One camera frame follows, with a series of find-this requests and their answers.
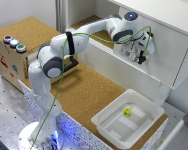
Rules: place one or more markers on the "red button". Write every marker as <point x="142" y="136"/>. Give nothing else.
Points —
<point x="7" y="38"/>

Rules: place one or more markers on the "white plastic box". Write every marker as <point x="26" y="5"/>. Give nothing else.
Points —
<point x="127" y="126"/>

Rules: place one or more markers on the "blue button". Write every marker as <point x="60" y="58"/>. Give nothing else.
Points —
<point x="14" y="43"/>

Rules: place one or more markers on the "green button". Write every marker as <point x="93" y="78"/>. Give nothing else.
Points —
<point x="21" y="48"/>

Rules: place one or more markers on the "white cabinet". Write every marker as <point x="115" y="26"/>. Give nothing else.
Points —
<point x="104" y="65"/>

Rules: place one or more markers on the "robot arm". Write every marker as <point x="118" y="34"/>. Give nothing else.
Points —
<point x="44" y="83"/>

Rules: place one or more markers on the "wooden drawer box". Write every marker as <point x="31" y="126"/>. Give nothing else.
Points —
<point x="25" y="30"/>

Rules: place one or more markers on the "yellow block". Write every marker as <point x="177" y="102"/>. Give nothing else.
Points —
<point x="127" y="111"/>

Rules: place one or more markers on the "white sliding door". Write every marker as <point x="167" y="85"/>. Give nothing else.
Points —
<point x="170" y="53"/>

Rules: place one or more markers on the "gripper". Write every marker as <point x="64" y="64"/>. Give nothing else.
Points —
<point x="134" y="48"/>

